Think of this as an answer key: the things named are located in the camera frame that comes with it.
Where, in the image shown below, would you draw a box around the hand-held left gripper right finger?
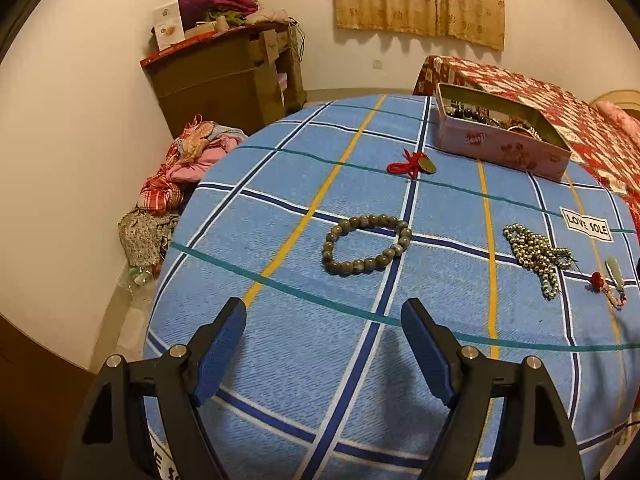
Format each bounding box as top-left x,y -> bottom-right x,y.
400,298 -> 586,480

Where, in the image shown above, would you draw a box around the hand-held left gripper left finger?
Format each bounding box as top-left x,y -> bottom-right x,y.
62,297 -> 247,480

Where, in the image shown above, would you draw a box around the dark grey bead bracelet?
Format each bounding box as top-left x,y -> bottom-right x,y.
322,214 -> 413,276

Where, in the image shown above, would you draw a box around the pink metal tin box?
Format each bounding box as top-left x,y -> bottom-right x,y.
431,82 -> 572,181

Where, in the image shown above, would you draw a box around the dark bead string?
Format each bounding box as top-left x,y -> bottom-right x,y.
447,102 -> 493,124

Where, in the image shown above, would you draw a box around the brown wooden bead necklace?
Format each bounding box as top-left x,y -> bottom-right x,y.
492,115 -> 543,141

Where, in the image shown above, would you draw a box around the blue plaid tablecloth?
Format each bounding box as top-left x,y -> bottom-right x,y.
142,94 -> 640,480

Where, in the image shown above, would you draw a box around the red knot coin charm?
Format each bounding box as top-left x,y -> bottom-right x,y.
387,149 -> 437,178

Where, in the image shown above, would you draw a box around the heap of pink clothes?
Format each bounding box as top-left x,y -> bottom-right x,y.
117,115 -> 249,267

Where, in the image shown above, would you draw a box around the brown wooden board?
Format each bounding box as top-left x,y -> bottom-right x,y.
0,310 -> 97,480

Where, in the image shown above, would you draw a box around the brown cardboard cabinet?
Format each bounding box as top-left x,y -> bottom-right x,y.
140,20 -> 307,126

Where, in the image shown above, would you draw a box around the red patterned bed blanket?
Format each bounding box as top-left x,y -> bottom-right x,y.
412,55 -> 640,196

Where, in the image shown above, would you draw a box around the red flat box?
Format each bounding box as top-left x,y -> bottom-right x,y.
140,30 -> 222,67

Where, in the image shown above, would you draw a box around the pink pillow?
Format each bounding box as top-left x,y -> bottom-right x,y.
592,100 -> 640,133

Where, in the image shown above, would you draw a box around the wooden bed headboard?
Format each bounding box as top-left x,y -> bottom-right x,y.
590,87 -> 640,111

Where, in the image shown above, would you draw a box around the white carton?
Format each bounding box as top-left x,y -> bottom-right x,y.
152,1 -> 185,51

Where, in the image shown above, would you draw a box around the pile of clothes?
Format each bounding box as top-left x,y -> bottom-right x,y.
205,0 -> 297,28

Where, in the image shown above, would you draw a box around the purple cloth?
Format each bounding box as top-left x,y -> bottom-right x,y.
177,0 -> 212,22

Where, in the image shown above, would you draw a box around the gold bead necklace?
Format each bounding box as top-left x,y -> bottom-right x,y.
502,224 -> 577,302

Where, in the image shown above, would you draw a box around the red knot jade pendant string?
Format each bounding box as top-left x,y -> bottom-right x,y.
590,256 -> 630,309

